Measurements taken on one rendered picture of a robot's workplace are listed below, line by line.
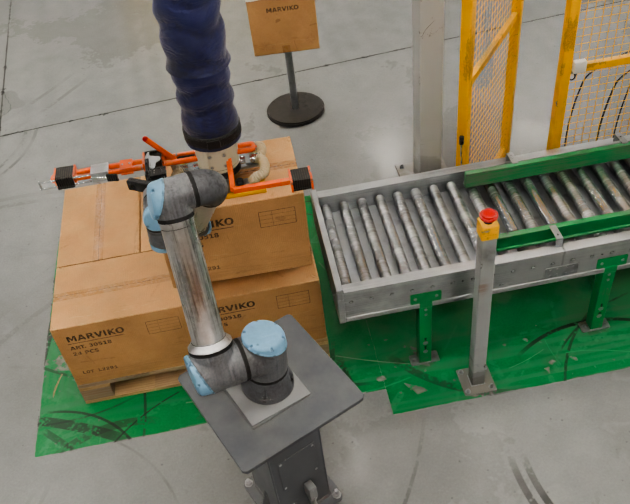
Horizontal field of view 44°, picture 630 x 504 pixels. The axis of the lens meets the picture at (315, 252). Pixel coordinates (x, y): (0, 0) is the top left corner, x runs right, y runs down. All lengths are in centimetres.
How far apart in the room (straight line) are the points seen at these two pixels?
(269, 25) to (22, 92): 236
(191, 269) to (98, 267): 137
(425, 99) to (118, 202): 173
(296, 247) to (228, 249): 28
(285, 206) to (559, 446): 157
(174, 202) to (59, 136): 345
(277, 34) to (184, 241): 260
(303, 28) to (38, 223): 200
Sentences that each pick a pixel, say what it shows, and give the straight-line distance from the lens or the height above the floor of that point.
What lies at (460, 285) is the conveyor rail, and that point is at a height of 50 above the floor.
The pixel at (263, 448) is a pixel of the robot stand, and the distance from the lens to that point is 271.
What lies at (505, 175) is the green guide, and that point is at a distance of 390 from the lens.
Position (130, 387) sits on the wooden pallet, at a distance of 394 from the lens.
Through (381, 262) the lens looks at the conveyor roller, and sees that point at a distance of 350.
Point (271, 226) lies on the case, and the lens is 318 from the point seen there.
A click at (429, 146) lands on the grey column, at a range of 458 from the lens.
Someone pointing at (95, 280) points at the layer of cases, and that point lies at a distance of 373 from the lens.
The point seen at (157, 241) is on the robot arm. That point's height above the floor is 110.
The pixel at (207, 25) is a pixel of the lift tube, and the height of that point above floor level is 178.
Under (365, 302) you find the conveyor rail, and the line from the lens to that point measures 339.
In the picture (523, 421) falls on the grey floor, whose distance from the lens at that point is 366.
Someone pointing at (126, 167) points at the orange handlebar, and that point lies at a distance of 316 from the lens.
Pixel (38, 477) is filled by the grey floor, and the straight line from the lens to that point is 384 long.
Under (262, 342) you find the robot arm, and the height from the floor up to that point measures 104.
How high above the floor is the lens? 302
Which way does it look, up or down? 44 degrees down
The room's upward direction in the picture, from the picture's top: 8 degrees counter-clockwise
